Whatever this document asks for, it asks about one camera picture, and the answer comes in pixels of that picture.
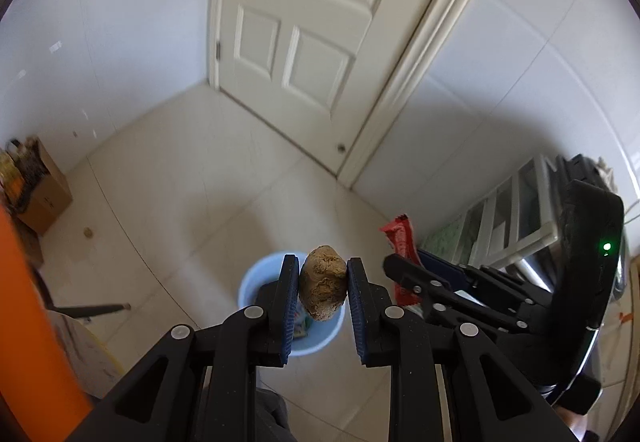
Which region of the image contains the orange round table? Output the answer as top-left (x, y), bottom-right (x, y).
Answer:
top-left (0, 205), bottom-right (94, 424)

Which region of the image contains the brown cardboard box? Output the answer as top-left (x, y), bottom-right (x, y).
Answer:
top-left (16, 139), bottom-right (74, 236)

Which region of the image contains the black table leg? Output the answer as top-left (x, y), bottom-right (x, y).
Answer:
top-left (46, 303), bottom-right (132, 319)

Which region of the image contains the white panel door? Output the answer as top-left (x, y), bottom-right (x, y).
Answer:
top-left (207, 0), bottom-right (501, 190)

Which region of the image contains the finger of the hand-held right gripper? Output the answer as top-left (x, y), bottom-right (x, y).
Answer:
top-left (382, 253), bottom-right (532, 335)
top-left (416, 249), bottom-right (553, 310)

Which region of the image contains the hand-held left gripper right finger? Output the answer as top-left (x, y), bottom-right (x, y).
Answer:
top-left (347, 257), bottom-right (576, 442)

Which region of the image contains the person's right forearm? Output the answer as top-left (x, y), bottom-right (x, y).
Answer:
top-left (557, 409), bottom-right (589, 442)

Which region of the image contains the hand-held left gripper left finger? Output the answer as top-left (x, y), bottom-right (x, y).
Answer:
top-left (65, 253), bottom-right (301, 442)

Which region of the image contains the light blue plastic bin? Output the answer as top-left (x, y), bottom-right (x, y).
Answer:
top-left (238, 252), bottom-right (347, 358)

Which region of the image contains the person's dark trouser leg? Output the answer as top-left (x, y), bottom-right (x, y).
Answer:
top-left (255, 387), bottom-right (307, 442)

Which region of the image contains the white slatted rack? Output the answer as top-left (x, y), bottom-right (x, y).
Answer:
top-left (465, 155), bottom-right (567, 269)

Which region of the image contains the red snack wrapper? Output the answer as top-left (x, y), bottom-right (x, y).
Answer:
top-left (379, 215), bottom-right (427, 308)

